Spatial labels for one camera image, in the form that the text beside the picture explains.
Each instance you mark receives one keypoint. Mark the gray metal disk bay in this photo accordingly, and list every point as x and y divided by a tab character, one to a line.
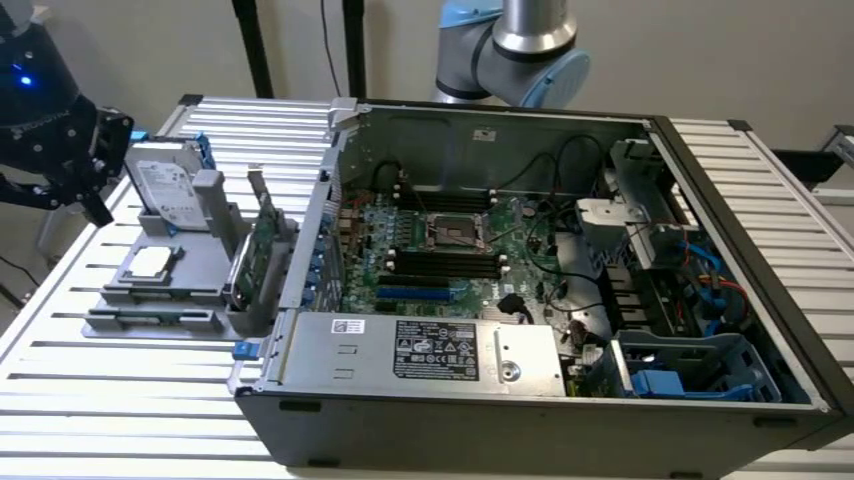
634	210

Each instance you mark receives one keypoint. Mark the gray parts rack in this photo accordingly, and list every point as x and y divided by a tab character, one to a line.
194	295

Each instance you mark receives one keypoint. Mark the silver CPU chip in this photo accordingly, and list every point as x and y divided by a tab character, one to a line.
153	262

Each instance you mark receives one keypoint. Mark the silver power supply unit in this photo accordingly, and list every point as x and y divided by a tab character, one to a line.
428	350

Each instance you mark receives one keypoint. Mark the green graphics card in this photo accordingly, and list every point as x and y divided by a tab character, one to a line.
257	245

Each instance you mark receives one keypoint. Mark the CPU socket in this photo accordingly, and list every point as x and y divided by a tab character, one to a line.
456	231

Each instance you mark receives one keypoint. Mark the aluminium frame piece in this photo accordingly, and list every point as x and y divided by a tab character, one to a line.
840	145

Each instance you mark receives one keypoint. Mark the green motherboard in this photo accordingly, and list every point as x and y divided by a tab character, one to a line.
468	270

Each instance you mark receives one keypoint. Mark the blue table clamp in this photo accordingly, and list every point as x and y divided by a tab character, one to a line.
138	136
245	349

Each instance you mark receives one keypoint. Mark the blue expansion slot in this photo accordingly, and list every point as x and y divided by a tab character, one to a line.
413	295

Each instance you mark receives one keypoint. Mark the black expansion slot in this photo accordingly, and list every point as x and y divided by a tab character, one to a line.
414	280

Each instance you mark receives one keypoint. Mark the blue plastic disk bay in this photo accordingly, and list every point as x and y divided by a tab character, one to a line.
694	365

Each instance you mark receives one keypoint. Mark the black bracket beside table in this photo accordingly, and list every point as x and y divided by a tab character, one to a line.
804	167

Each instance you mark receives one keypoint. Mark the silver hard disk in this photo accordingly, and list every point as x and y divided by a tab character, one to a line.
163	190

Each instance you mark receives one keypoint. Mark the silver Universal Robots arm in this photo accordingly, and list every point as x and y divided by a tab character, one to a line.
528	30

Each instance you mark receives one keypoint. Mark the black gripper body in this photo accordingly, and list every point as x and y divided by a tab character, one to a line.
41	100

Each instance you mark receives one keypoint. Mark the black open PC case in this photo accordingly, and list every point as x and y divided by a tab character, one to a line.
508	430

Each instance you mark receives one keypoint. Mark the black stand pole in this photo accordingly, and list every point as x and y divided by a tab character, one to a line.
357	47
255	47

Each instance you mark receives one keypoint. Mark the green RAM stick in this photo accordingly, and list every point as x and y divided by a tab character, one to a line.
174	291
150	315

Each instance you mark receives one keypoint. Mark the black RAM slot bank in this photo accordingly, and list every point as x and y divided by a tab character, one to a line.
448	199
448	264

